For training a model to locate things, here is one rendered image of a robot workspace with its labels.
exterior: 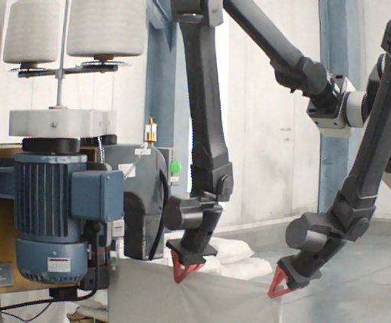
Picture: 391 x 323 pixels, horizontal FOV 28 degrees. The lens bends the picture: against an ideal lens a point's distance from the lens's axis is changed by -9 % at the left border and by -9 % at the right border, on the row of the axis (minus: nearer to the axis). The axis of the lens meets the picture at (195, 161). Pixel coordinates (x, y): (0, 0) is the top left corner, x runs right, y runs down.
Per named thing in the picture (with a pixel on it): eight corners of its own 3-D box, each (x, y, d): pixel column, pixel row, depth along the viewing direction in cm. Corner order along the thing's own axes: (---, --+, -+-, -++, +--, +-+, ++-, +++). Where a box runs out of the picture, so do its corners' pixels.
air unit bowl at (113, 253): (122, 265, 185) (122, 238, 184) (113, 266, 182) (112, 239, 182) (113, 263, 186) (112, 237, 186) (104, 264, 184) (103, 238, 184)
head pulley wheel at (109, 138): (125, 145, 196) (125, 134, 196) (98, 145, 189) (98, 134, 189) (98, 144, 202) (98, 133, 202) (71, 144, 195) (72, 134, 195)
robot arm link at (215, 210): (230, 207, 175) (213, 192, 178) (207, 208, 170) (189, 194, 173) (218, 234, 177) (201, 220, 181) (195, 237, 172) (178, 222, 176)
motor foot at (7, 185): (45, 204, 162) (46, 160, 161) (3, 206, 153) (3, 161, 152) (19, 198, 168) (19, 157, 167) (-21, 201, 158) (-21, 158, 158)
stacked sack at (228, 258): (258, 261, 545) (259, 238, 544) (217, 269, 511) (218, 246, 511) (179, 249, 587) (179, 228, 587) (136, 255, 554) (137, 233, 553)
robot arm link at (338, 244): (354, 243, 153) (344, 221, 157) (332, 238, 149) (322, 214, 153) (331, 265, 157) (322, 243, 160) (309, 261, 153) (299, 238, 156)
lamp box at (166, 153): (180, 185, 207) (181, 148, 206) (168, 186, 203) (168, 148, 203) (157, 183, 212) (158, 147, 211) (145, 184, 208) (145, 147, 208)
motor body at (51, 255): (103, 283, 159) (103, 154, 158) (48, 290, 148) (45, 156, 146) (55, 269, 169) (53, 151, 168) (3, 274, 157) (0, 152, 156)
